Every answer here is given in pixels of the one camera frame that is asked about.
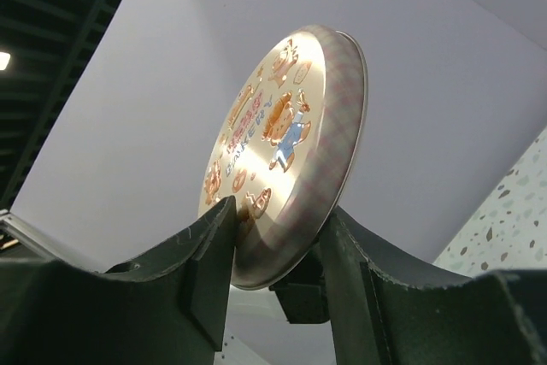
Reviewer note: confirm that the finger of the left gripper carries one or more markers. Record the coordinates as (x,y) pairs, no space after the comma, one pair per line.
(302,292)

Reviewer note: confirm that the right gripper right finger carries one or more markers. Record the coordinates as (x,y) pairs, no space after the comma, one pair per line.
(388,307)

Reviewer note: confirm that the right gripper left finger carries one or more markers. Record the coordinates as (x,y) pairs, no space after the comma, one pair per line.
(165,306)

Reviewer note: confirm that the round metal tin lid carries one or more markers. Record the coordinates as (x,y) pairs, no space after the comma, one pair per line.
(285,149)

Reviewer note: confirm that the ceiling light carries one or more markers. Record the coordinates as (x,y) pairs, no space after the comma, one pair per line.
(4,60)

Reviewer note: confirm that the black ceiling beams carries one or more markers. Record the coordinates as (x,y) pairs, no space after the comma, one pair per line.
(50,42)

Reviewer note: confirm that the aluminium corner frame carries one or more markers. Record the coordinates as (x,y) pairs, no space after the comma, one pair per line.
(17,228)

